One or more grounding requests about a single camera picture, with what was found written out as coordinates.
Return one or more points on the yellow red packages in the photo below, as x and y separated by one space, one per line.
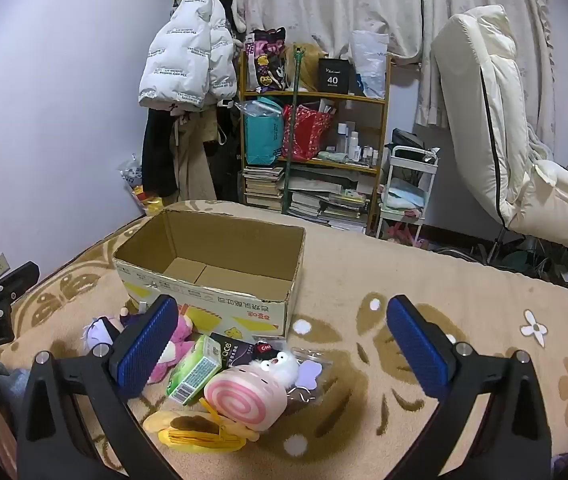
146 202

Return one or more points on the yellow fluffy item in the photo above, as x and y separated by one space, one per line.
311 67

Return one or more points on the white fluffy plush toy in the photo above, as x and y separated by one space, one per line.
284 367

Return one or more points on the green tissue pack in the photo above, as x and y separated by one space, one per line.
194 370

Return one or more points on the pink swirl roll plush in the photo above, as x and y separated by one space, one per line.
244 397

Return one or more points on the purple item in clear bag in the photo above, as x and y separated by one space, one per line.
311 372

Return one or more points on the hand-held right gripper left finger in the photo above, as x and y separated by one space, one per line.
146 345

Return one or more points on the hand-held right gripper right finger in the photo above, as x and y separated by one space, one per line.
419 350

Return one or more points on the grey blue cloth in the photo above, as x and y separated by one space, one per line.
9 380

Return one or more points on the black pink printed tote bag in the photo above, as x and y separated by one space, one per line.
266 65

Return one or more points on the purple plush doll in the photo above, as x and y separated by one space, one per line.
99 332

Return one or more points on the white plastic bag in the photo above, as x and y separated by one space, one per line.
369 65

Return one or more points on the black hanging garment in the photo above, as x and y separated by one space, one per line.
156 150

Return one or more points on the cream patterned curtain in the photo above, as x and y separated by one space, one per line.
339 0

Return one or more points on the row of cosmetic bottles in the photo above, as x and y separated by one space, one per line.
354 142

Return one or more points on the black box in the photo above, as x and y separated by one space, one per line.
336 77

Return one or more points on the white trolley cart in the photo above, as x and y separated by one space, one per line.
409 180

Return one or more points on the wooden shelf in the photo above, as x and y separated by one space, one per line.
314 96

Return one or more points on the clear plastic bag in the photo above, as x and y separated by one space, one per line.
131 172

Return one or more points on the teal bag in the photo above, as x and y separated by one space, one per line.
261 135

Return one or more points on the black tissue pack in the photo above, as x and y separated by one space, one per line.
234 347

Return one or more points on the cream recliner chair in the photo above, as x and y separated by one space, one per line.
479 110

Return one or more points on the stacks of books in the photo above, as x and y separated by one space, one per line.
309 202

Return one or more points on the red bag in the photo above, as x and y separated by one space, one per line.
309 132

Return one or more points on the beige hanging trousers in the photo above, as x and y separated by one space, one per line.
191 160

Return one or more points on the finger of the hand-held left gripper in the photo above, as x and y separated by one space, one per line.
19 277

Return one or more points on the printed cardboard box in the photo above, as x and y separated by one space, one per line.
244 312

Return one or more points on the pink plush toy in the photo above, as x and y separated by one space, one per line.
179 340

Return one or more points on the yellow plush toy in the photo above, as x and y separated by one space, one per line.
189 427

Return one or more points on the green pole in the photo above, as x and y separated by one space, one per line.
291 135

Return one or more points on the white puffer jacket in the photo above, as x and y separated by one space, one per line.
184 60

